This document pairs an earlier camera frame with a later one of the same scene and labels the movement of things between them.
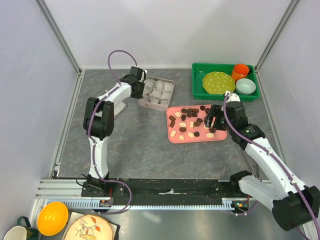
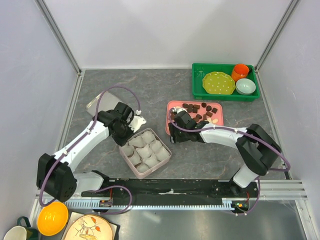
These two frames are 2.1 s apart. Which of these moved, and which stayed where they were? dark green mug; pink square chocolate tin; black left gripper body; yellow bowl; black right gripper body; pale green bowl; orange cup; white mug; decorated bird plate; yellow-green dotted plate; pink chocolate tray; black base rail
Moved: pink square chocolate tin; pink chocolate tray; black right gripper body; black left gripper body
Stayed: black base rail; white mug; yellow-green dotted plate; decorated bird plate; dark green mug; orange cup; pale green bowl; yellow bowl
